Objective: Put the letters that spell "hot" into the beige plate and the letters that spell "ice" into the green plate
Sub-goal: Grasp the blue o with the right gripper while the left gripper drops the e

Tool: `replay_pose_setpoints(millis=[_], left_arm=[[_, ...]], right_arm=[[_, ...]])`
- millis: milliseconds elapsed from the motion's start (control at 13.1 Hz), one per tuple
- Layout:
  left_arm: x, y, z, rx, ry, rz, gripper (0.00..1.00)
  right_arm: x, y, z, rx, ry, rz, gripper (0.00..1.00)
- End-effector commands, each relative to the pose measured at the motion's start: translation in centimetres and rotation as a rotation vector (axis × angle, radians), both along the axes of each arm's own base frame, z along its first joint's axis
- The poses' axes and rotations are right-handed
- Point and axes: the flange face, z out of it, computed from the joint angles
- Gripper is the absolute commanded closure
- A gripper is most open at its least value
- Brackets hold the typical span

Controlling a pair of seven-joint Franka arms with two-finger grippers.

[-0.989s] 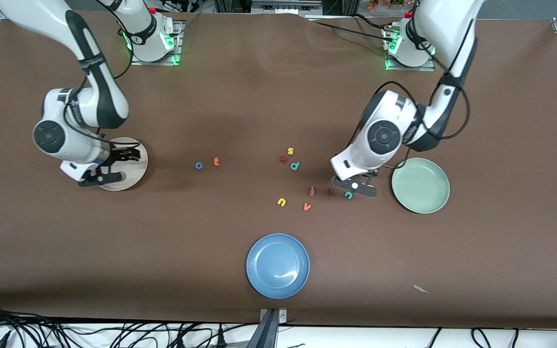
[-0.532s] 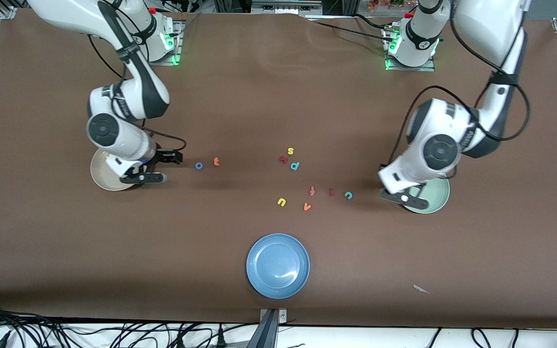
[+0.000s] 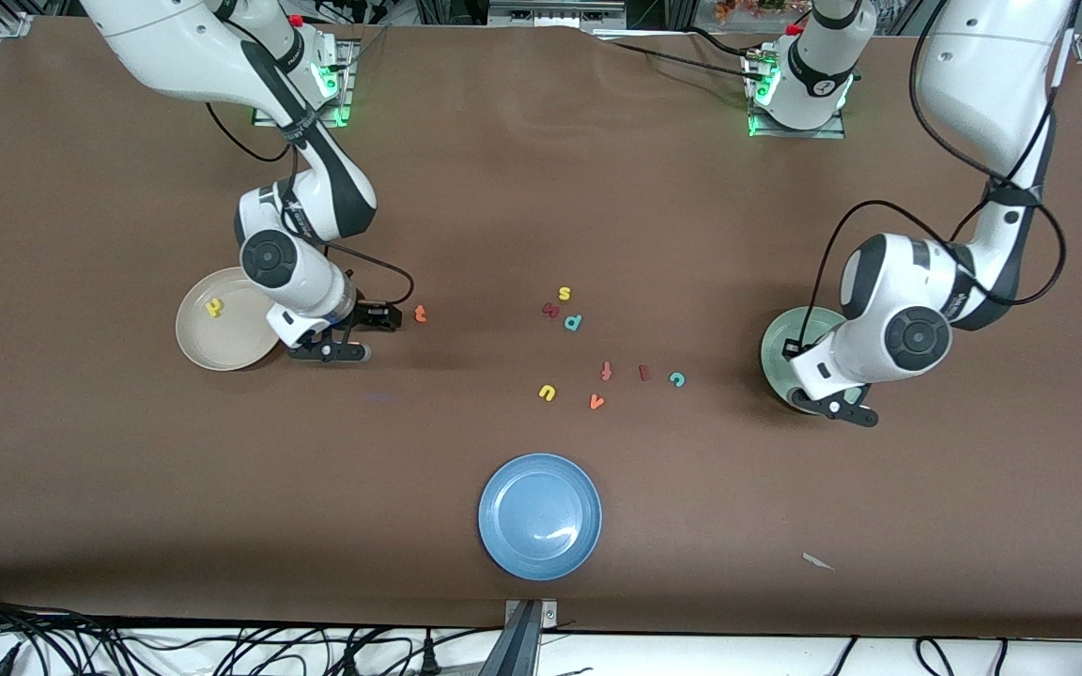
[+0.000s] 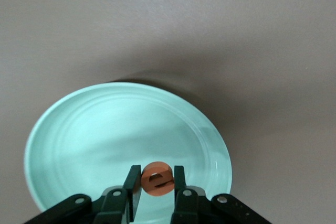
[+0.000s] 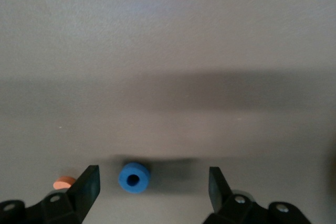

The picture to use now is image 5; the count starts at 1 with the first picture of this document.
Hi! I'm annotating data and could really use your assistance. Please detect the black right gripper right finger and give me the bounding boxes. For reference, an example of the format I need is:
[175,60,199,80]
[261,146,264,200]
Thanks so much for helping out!
[202,166,312,224]

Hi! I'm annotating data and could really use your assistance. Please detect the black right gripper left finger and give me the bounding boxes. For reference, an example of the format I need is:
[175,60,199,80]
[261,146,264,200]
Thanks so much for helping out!
[0,165,101,224]

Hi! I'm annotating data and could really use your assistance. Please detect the orange foam letter t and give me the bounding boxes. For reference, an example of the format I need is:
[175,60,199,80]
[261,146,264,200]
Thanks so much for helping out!
[52,176,76,190]

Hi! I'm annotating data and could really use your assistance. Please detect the blue foam letter o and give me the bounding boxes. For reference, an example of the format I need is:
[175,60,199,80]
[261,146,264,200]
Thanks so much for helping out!
[118,162,151,194]

